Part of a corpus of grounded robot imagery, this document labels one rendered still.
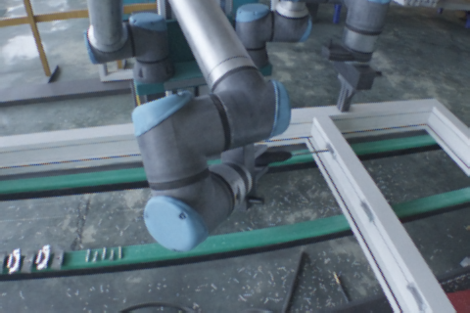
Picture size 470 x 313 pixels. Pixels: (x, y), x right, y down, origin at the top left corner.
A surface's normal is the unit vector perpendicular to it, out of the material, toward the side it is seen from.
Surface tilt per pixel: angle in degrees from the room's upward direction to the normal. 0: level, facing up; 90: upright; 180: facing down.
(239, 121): 58
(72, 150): 90
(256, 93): 21
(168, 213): 73
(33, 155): 90
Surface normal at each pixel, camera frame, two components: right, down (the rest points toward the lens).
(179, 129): 0.39, 0.03
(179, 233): -0.42, 0.31
